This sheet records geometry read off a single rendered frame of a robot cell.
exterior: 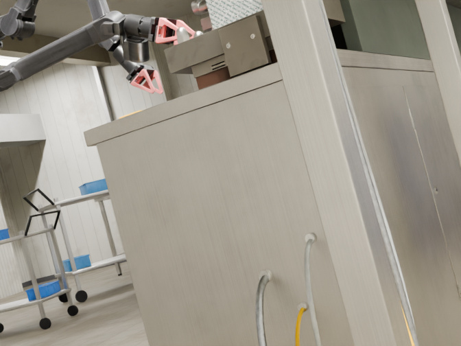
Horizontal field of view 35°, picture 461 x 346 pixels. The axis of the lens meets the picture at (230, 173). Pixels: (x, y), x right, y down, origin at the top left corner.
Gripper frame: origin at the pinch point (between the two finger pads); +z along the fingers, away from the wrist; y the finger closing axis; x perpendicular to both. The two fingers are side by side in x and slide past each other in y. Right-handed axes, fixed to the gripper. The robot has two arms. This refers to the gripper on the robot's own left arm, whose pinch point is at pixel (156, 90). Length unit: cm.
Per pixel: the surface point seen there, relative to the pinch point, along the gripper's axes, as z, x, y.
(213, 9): 13, -40, -40
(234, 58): 34, -40, -63
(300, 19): 58, -63, -122
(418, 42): 49, -68, 15
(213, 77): 32, -33, -59
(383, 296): 91, -46, -122
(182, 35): 19, -34, -57
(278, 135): 55, -36, -68
